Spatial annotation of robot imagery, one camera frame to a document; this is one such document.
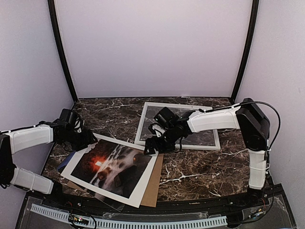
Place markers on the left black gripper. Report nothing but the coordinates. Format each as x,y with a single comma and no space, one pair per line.
87,140

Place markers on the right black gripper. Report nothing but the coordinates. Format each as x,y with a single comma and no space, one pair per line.
149,143

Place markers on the clear acrylic sheet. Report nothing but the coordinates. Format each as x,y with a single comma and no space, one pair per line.
205,139

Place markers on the white picture frame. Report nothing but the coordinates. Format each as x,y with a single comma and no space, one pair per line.
140,133

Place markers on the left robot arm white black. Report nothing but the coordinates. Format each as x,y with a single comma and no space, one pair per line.
68,128

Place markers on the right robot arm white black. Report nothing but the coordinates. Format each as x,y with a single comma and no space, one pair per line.
245,116

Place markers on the dark landscape photo print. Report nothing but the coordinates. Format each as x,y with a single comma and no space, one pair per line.
112,164

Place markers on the brown cardboard backing board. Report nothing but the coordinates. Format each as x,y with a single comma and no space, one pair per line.
119,176

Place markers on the small green circuit board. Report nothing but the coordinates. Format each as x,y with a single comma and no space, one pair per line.
77,220

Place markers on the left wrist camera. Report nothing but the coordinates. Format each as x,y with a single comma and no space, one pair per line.
78,126

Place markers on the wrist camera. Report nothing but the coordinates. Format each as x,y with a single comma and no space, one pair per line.
165,119
78,126

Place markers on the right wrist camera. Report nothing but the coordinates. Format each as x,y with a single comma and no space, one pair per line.
165,119

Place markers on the white slotted cable duct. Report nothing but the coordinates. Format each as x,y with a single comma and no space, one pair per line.
99,223

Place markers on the left black corner post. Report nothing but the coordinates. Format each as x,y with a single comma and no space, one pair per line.
60,49

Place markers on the black corner post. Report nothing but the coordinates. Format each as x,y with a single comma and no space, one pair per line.
246,51
60,49

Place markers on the right black corner post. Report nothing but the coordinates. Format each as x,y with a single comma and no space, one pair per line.
246,51

